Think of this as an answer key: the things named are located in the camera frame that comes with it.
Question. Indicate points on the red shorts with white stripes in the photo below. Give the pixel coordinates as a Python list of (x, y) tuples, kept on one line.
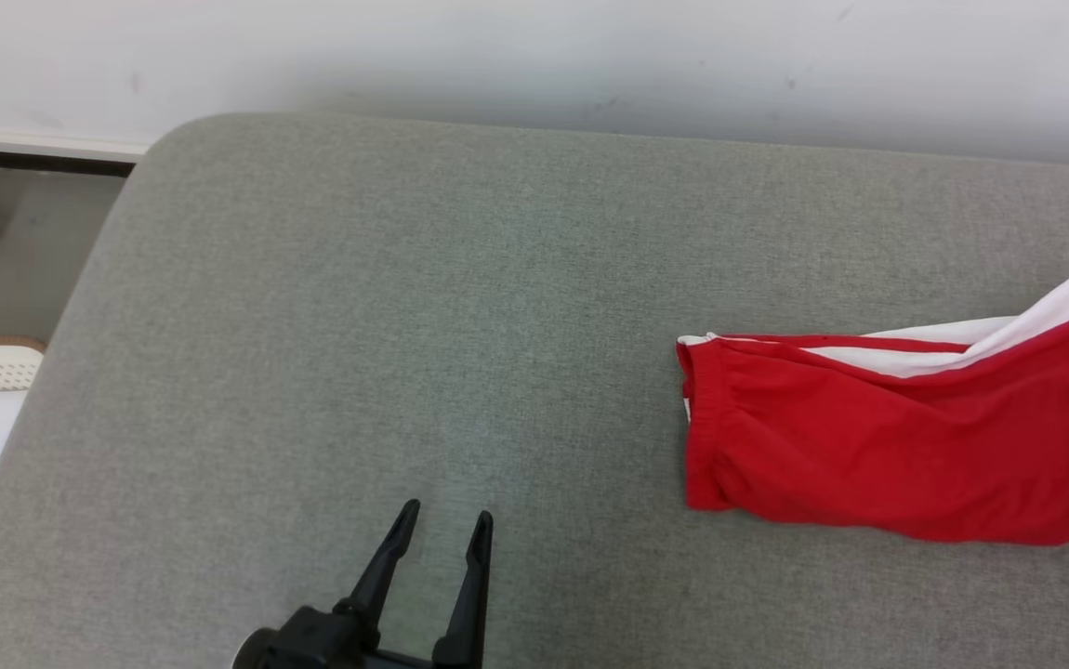
[(869, 446)]

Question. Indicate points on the grey fabric sofa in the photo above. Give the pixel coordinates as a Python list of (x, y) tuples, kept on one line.
[(404, 325)]

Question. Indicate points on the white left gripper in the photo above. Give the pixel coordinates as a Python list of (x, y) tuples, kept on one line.
[(404, 662)]

